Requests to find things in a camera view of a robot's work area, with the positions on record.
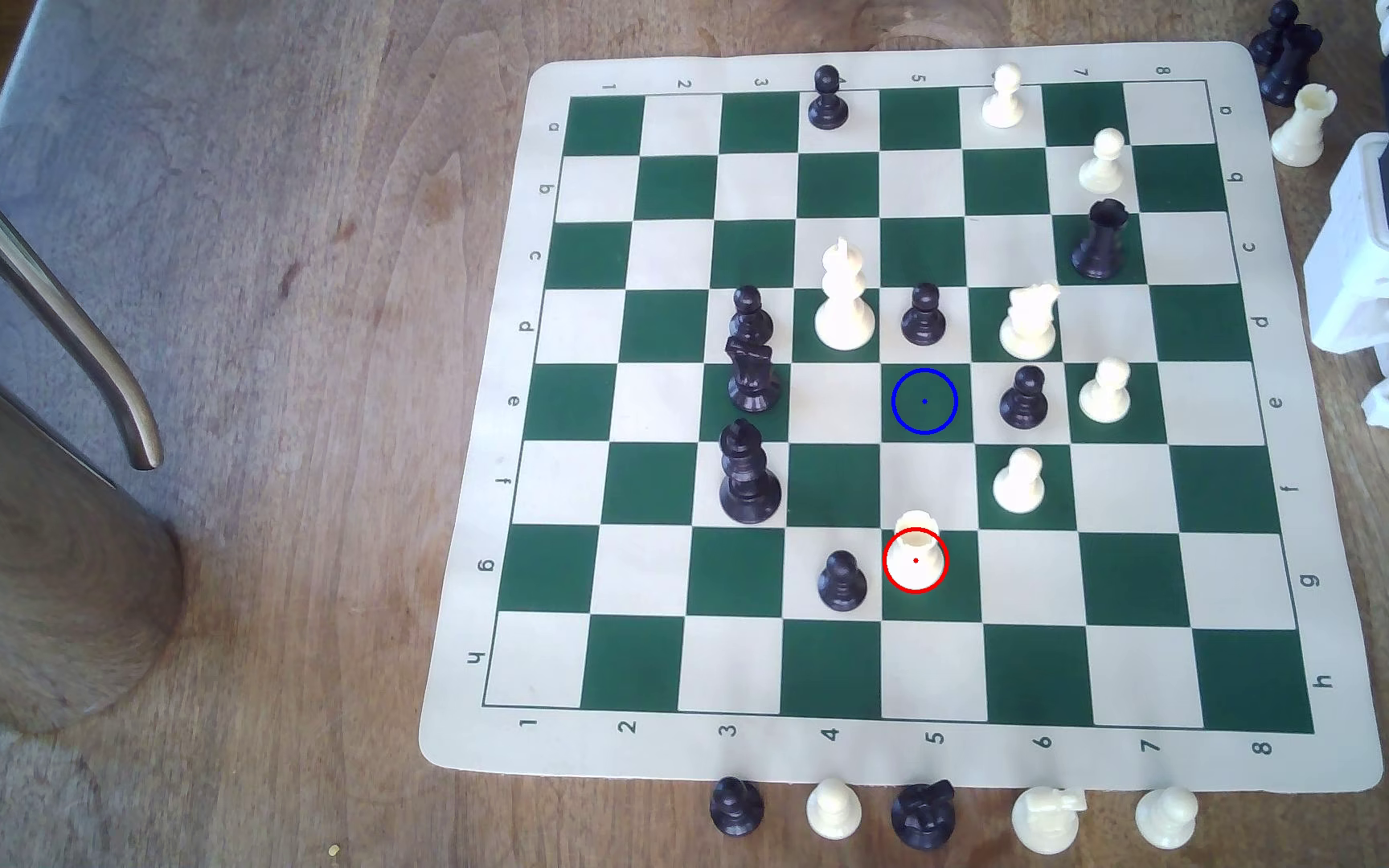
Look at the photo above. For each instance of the white rook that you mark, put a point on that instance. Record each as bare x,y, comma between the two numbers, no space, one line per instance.
915,557
1301,133

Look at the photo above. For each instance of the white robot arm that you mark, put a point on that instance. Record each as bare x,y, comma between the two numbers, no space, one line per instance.
1358,277

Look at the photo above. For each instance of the green and white chess mat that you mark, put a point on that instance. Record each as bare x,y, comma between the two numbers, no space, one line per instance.
670,675

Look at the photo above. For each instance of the black knight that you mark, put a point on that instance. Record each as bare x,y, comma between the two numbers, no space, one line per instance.
754,380
923,817

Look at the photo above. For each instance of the black pawn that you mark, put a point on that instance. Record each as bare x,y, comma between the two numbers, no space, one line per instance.
1273,39
923,321
1023,405
842,586
750,311
828,109
737,810

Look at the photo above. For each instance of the white king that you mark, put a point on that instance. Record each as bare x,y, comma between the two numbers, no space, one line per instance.
845,314

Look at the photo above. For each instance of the white pawn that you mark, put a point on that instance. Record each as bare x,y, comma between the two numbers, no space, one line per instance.
1106,398
1019,486
1166,820
1003,106
833,813
1102,171

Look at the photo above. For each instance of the white knight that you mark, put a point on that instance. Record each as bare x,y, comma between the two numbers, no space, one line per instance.
1046,822
1029,328

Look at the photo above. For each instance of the black rook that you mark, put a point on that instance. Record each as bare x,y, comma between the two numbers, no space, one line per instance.
1101,247

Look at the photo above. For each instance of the black bishop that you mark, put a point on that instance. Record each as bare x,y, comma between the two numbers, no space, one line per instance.
1290,75

